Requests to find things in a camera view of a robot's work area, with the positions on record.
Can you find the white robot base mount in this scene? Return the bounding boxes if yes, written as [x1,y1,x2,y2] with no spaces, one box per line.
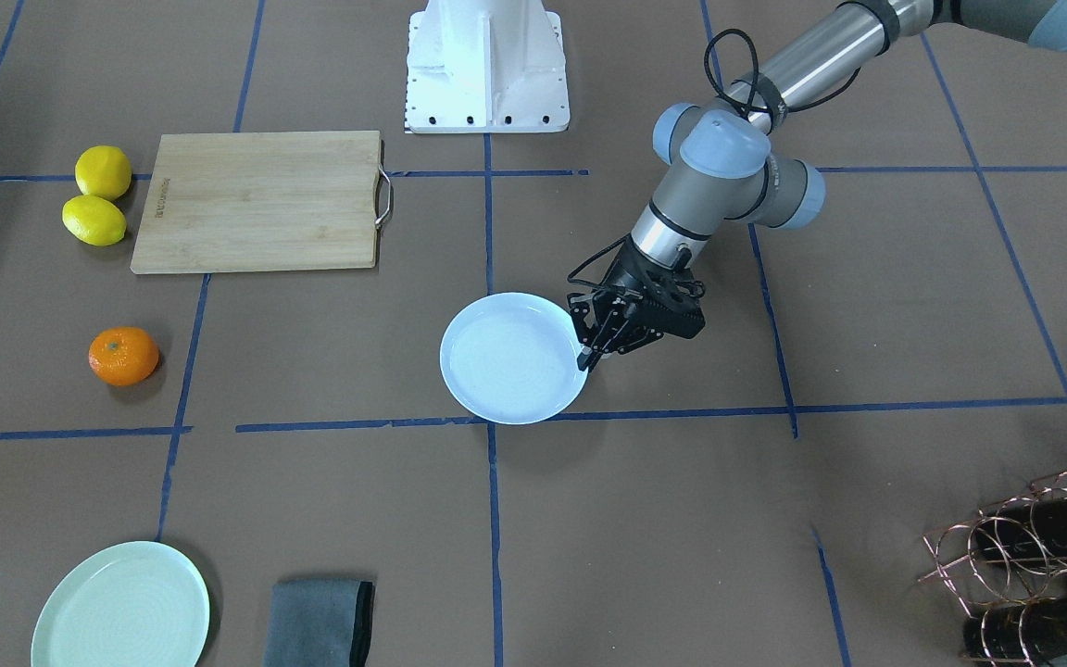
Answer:
[404,1,571,134]

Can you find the folded grey cloth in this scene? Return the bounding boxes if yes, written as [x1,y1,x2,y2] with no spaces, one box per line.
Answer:
[262,578,376,666]

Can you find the yellow lemon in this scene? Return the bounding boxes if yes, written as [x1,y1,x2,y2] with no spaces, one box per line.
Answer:
[62,195,127,247]
[73,145,134,201]

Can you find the dark green wine bottle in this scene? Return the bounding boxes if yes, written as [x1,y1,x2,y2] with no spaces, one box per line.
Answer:
[973,497,1067,563]
[962,597,1067,666]

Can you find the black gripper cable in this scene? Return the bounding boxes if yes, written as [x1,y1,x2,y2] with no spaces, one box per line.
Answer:
[567,28,863,297]

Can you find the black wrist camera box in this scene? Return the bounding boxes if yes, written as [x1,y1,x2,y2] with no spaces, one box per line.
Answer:
[641,283,706,339]

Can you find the bamboo cutting board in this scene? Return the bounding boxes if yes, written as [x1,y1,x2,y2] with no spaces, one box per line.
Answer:
[131,130,393,275]

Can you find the pale green plate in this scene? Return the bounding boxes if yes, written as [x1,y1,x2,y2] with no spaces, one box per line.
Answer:
[30,541,211,666]

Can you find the copper wire bottle rack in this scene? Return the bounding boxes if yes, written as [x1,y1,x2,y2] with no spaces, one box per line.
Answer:
[923,470,1067,666]

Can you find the lower yellow lemon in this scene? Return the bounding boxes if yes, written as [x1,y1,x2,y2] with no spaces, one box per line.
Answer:
[62,195,127,247]

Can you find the upper yellow lemon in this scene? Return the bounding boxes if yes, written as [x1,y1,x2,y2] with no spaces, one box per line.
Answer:
[73,145,134,201]

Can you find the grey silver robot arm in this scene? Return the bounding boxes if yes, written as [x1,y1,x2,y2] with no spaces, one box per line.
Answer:
[568,1,1067,372]

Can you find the orange mandarin fruit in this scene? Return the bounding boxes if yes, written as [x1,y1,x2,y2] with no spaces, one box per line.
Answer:
[86,325,161,387]

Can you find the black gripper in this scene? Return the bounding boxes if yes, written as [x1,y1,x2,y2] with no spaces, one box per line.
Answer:
[568,244,666,374]

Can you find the light blue plate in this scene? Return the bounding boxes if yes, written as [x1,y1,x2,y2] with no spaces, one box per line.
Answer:
[439,292,588,425]

